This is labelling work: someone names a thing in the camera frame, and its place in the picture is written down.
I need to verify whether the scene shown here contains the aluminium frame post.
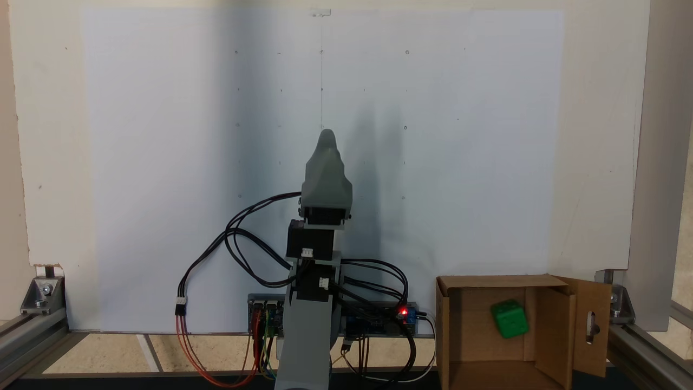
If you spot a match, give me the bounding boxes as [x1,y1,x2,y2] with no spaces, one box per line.
[623,0,693,332]

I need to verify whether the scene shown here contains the brown cardboard box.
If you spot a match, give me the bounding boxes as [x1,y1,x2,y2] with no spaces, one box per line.
[436,274,613,390]

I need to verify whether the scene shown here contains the green dice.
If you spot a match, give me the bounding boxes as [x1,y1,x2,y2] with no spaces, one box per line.
[491,300,529,340]

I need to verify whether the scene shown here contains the red orange wire bundle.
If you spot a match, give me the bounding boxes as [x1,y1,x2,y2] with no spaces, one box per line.
[174,311,264,388]

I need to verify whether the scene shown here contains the blue power circuit board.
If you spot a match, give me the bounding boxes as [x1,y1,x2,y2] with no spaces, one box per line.
[341,301,421,337]

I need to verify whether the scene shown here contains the long black connector cable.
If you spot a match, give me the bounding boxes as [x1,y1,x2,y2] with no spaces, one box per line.
[176,227,296,317]

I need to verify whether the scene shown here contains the thin white cable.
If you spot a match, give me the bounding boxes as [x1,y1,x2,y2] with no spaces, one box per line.
[346,317,437,386]

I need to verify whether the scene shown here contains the large white paper sheet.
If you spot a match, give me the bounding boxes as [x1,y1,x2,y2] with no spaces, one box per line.
[81,8,566,334]

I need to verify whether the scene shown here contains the black servo cable bundle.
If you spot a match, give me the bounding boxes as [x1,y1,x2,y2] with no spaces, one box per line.
[224,192,303,289]
[330,259,419,375]

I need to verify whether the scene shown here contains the aluminium frame rail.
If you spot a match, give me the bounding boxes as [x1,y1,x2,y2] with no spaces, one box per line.
[0,313,70,382]
[606,301,693,390]

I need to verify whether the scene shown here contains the wide light grey gripper finger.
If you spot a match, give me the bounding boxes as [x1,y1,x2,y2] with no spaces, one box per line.
[300,129,354,209]

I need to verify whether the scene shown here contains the green yellow jumper wires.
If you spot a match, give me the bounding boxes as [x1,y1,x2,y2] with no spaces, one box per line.
[258,311,280,381]

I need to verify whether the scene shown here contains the metal corner bracket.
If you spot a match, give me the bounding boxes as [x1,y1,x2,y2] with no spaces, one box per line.
[596,270,635,320]
[21,275,66,316]

